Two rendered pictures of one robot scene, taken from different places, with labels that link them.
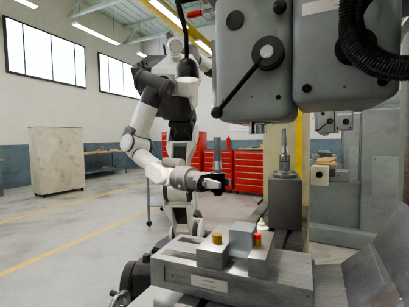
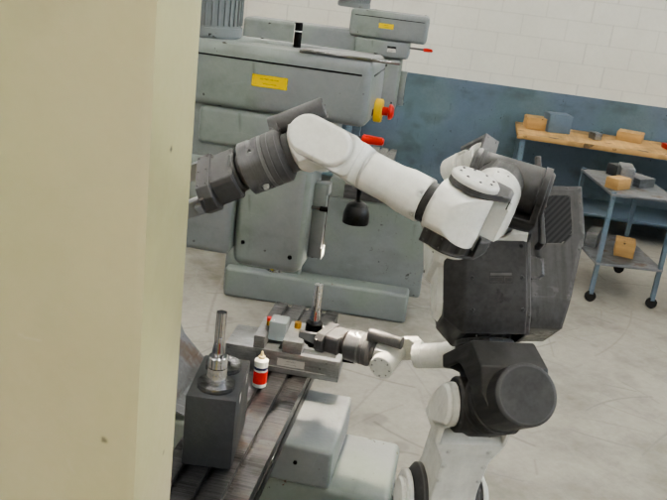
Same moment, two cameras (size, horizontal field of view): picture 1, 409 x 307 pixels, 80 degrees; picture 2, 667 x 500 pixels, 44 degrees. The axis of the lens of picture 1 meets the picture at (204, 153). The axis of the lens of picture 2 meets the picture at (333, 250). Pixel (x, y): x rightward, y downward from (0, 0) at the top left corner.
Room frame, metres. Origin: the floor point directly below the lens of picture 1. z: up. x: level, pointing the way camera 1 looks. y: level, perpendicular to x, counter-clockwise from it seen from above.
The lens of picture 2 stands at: (2.80, -0.62, 2.08)
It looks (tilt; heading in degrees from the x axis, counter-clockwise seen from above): 18 degrees down; 163
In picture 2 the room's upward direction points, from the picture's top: 7 degrees clockwise
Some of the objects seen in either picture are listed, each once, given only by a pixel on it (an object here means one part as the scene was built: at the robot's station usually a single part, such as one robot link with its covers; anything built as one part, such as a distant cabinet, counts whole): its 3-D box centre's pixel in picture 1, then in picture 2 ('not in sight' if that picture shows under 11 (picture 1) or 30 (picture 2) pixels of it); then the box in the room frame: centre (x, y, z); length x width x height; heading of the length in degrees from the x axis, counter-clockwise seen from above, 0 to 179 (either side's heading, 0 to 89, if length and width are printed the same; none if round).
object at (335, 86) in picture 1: (338, 52); (212, 192); (0.59, -0.32, 1.47); 0.24 x 0.19 x 0.26; 155
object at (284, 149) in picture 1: (284, 141); (219, 333); (1.04, -0.34, 1.25); 0.03 x 0.03 x 0.11
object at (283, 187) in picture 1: (284, 196); (217, 408); (0.99, -0.33, 1.03); 0.22 x 0.12 x 0.20; 162
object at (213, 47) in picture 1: (219, 78); (319, 219); (0.72, -0.05, 1.44); 0.04 x 0.04 x 0.21; 65
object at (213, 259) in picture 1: (220, 245); (296, 337); (0.56, -0.03, 1.02); 0.15 x 0.06 x 0.04; 157
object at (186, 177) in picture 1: (196, 180); (342, 342); (0.83, 0.03, 1.13); 0.13 x 0.12 x 0.10; 140
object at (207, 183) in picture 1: (211, 184); not in sight; (0.74, -0.02, 1.13); 0.06 x 0.02 x 0.03; 50
